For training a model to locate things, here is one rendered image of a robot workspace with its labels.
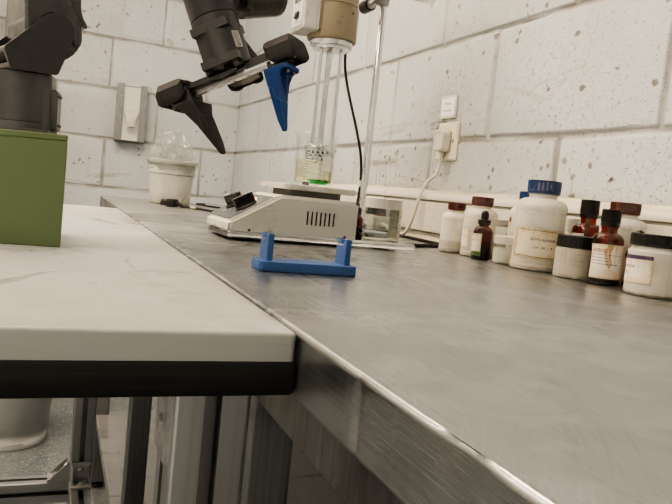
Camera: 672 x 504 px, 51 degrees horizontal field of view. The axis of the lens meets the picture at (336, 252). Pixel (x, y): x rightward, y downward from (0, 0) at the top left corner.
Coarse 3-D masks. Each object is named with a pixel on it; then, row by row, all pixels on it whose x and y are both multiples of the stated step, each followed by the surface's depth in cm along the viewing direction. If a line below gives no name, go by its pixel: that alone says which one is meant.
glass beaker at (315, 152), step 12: (300, 132) 107; (312, 132) 105; (300, 144) 107; (312, 144) 106; (324, 144) 106; (300, 156) 107; (312, 156) 106; (324, 156) 106; (300, 168) 107; (312, 168) 106; (324, 168) 106; (300, 180) 107; (312, 180) 106; (324, 180) 107
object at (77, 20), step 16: (16, 0) 71; (32, 0) 69; (48, 0) 70; (64, 0) 71; (80, 0) 72; (16, 16) 71; (32, 16) 69; (80, 16) 73; (16, 32) 72; (80, 32) 73
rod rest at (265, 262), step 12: (264, 240) 67; (348, 240) 69; (264, 252) 67; (336, 252) 71; (348, 252) 69; (252, 264) 68; (264, 264) 66; (276, 264) 66; (288, 264) 67; (300, 264) 67; (312, 264) 68; (324, 264) 68; (336, 264) 70; (348, 264) 69
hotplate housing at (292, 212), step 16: (256, 192) 112; (288, 192) 104; (304, 192) 104; (256, 208) 100; (272, 208) 100; (288, 208) 101; (304, 208) 102; (320, 208) 103; (336, 208) 104; (352, 208) 105; (224, 224) 100; (240, 224) 98; (256, 224) 99; (272, 224) 100; (288, 224) 101; (304, 224) 102; (320, 224) 103; (336, 224) 104; (352, 224) 105
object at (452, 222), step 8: (448, 208) 120; (456, 208) 119; (464, 208) 120; (448, 216) 119; (456, 216) 119; (448, 224) 119; (456, 224) 119; (448, 232) 119; (456, 232) 119; (440, 240) 121; (448, 240) 119; (456, 240) 119; (440, 248) 120; (448, 248) 119; (456, 248) 119
